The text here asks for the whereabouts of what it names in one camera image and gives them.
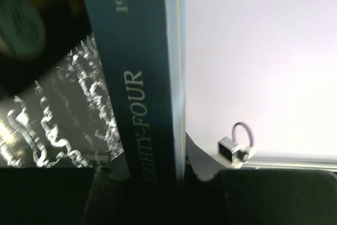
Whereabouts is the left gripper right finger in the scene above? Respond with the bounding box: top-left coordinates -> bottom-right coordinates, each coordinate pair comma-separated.
183,137 -> 336,224

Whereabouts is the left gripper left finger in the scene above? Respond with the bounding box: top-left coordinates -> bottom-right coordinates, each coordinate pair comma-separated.
0,165 -> 132,225

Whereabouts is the black back-cover book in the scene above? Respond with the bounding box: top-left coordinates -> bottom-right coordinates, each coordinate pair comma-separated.
1,0 -> 92,95

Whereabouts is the dark blue 1984 book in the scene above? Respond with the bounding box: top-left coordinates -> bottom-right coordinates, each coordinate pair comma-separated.
84,0 -> 185,193

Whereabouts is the black marble table mat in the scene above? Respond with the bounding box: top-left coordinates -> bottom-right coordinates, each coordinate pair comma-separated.
1,35 -> 123,168

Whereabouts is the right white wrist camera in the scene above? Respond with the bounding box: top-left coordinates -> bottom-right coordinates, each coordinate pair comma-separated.
214,137 -> 256,169

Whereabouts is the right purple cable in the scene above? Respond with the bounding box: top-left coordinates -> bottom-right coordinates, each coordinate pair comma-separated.
231,122 -> 255,148

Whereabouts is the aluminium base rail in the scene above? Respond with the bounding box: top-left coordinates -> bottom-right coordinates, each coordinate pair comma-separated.
244,157 -> 336,172

